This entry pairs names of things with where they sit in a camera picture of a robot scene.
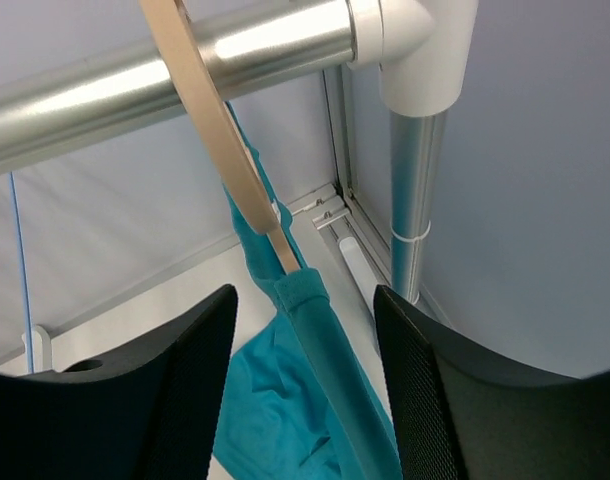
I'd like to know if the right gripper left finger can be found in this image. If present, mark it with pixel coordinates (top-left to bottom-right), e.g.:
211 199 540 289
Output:
0 285 238 479

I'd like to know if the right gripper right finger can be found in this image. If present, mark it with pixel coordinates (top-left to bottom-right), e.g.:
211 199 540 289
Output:
374 286 610 479

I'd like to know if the light blue wire hanger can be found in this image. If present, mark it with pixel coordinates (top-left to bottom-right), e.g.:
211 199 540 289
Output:
8 172 35 374

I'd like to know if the teal t shirt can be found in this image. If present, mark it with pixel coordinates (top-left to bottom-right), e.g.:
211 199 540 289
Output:
212 102 404 480

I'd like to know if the beige wooden hanger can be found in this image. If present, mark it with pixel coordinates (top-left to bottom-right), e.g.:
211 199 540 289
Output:
140 1 300 273

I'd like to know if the metal clothes rack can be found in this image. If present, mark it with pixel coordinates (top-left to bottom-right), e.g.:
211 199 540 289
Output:
0 0 481 374

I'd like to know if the aluminium mounting rail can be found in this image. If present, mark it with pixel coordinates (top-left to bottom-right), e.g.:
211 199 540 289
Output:
289 64 451 326

